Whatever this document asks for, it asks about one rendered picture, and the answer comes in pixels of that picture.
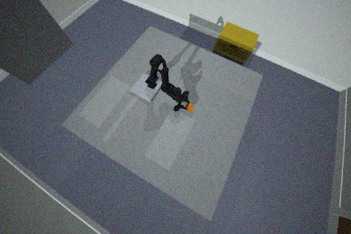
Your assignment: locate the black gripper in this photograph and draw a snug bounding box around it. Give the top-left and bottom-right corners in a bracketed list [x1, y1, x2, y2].
[173, 91, 190, 111]

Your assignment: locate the orange block with dark blue square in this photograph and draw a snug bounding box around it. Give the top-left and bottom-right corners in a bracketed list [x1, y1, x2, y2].
[185, 103, 194, 112]

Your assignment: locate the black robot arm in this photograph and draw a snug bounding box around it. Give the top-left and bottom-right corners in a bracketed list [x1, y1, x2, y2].
[145, 54, 188, 102]

